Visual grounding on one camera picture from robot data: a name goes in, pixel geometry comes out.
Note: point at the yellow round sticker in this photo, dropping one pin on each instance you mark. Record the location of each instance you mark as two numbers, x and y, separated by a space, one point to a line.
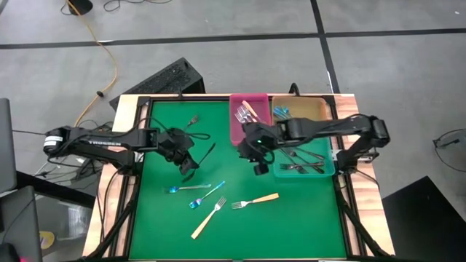
46 240

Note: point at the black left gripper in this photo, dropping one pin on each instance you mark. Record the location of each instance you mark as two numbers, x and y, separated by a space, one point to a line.
174 143

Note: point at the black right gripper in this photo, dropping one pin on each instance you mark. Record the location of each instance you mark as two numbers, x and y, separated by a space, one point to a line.
260 142

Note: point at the large black box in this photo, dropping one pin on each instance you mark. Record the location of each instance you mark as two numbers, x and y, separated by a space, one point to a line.
429 225

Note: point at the green table mat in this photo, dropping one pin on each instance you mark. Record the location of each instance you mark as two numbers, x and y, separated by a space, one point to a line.
236 236

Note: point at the iridescent rainbow fork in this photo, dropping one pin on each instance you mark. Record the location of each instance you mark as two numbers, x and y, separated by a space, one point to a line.
193 187
279 109
281 115
277 113
285 110
215 188

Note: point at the black table frame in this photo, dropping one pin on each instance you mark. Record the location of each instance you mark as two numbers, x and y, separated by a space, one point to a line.
348 225

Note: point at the pink plastic bin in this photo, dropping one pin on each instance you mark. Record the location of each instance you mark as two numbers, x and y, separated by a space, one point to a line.
265 109

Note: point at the black computer case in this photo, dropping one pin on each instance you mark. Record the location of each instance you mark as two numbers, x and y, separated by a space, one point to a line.
167 78

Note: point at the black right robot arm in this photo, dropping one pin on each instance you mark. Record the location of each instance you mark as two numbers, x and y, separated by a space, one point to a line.
327 127

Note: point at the grey flat panel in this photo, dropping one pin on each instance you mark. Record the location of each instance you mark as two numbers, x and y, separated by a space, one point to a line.
18 225
7 145

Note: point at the black round stand base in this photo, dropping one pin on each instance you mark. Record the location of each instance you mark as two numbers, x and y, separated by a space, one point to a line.
81 5

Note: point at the small grey device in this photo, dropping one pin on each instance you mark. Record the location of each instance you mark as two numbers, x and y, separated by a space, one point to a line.
444 143

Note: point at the black metal fork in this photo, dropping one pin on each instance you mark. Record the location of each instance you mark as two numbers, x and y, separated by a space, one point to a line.
309 164
313 155
296 162
194 119
207 153

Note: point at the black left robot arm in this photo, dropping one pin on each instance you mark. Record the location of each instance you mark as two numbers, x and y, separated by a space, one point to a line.
109 140

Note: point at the teal plastic bin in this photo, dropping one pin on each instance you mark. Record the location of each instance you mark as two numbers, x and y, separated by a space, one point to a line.
327 167

